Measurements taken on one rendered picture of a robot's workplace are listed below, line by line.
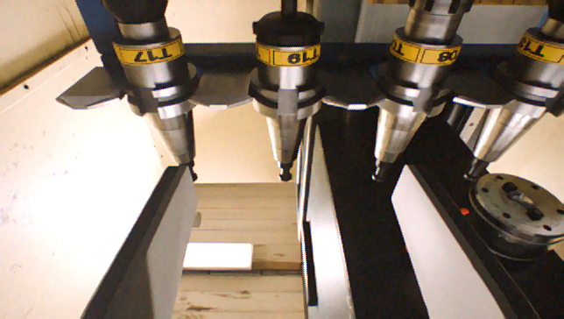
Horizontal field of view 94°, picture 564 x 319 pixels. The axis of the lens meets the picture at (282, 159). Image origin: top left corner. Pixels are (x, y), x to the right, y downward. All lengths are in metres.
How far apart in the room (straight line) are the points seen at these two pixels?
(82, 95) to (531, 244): 0.66
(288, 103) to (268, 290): 2.20
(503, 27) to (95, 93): 0.92
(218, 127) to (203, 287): 1.46
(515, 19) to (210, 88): 0.85
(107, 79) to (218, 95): 0.11
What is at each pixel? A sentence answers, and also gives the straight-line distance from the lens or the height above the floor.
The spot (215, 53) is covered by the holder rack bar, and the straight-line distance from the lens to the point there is 0.28.
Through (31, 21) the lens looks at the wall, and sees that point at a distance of 0.88.
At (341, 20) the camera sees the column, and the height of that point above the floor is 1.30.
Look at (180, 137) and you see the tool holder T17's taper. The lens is 0.27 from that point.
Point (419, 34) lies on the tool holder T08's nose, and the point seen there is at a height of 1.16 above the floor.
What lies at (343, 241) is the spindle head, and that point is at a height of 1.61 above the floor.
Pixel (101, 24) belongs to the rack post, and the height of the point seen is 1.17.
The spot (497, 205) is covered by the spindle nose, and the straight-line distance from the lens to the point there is 0.63.
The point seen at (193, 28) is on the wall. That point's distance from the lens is 1.23.
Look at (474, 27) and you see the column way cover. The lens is 0.92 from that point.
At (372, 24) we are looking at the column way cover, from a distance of 0.80.
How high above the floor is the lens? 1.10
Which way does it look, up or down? 41 degrees up
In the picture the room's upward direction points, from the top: 180 degrees counter-clockwise
